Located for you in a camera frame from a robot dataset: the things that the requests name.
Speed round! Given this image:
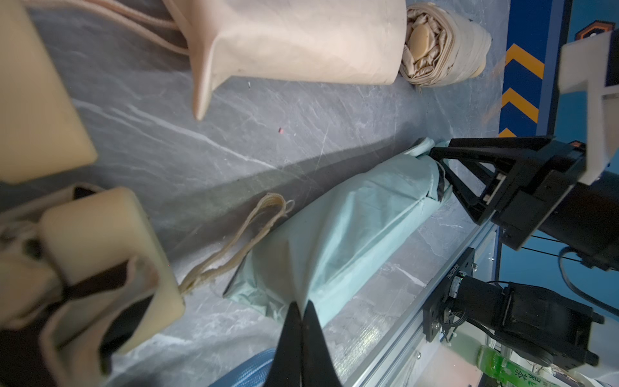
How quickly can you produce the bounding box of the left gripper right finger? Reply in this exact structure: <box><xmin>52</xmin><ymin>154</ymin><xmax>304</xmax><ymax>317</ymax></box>
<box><xmin>301</xmin><ymin>301</ymin><xmax>343</xmax><ymax>387</ymax></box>

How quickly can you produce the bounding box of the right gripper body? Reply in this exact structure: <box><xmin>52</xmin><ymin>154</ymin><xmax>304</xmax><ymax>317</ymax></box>
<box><xmin>496</xmin><ymin>140</ymin><xmax>618</xmax><ymax>271</ymax></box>

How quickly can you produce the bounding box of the cream umbrella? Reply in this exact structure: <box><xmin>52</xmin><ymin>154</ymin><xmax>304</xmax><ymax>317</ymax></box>
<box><xmin>1</xmin><ymin>1</ymin><xmax>189</xmax><ymax>185</ymax></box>

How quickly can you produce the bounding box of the aluminium front rail frame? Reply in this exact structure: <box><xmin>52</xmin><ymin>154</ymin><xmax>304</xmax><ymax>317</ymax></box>
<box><xmin>342</xmin><ymin>222</ymin><xmax>499</xmax><ymax>387</ymax></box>

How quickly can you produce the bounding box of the mint green umbrella sleeve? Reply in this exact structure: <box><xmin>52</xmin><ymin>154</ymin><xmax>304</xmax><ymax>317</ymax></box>
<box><xmin>223</xmin><ymin>138</ymin><xmax>451</xmax><ymax>325</ymax></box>

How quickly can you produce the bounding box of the beige umbrella sleeve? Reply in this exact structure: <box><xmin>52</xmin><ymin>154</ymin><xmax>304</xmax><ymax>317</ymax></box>
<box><xmin>165</xmin><ymin>0</ymin><xmax>406</xmax><ymax>120</ymax></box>

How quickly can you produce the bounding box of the pale yellow sleeved umbrella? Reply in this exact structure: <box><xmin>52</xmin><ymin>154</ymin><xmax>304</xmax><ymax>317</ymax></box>
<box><xmin>1</xmin><ymin>184</ymin><xmax>293</xmax><ymax>386</ymax></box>

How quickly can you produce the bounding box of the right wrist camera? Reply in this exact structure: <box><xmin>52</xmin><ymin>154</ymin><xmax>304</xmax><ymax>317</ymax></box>
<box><xmin>558</xmin><ymin>30</ymin><xmax>618</xmax><ymax>185</ymax></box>

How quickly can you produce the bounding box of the light blue sleeved umbrella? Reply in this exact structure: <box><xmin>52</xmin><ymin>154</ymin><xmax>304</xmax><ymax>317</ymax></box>
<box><xmin>211</xmin><ymin>348</ymin><xmax>276</xmax><ymax>387</ymax></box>

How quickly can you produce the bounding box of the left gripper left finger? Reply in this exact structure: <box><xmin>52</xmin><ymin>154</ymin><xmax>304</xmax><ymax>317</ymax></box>
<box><xmin>264</xmin><ymin>302</ymin><xmax>302</xmax><ymax>387</ymax></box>

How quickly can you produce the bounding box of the beige sleeved umbrella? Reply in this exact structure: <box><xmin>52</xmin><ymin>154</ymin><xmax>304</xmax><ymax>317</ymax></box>
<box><xmin>400</xmin><ymin>3</ymin><xmax>492</xmax><ymax>87</ymax></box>

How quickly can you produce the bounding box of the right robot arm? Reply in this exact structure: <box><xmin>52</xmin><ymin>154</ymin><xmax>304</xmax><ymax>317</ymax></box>
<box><xmin>422</xmin><ymin>137</ymin><xmax>618</xmax><ymax>370</ymax></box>

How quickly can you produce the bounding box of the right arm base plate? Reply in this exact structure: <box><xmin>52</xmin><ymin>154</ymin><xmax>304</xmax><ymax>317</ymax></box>
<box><xmin>422</xmin><ymin>247</ymin><xmax>476</xmax><ymax>342</ymax></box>

